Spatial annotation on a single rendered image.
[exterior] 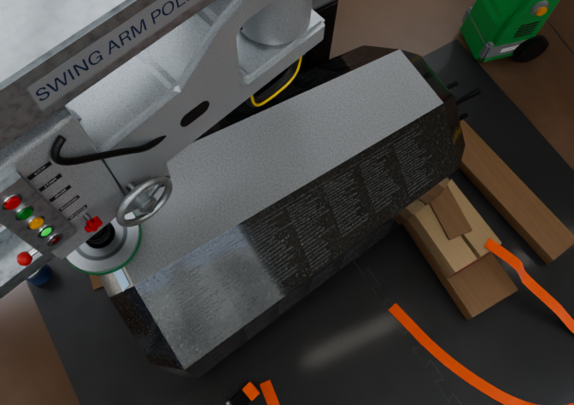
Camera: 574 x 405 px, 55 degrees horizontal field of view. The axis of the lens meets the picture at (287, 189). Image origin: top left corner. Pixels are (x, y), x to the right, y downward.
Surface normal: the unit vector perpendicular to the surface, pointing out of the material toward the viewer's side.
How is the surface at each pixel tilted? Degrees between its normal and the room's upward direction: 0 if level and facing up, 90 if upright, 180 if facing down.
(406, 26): 0
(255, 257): 45
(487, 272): 0
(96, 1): 0
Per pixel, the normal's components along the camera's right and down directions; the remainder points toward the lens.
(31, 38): 0.03, -0.39
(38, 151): 0.69, 0.67
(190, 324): 0.40, 0.27
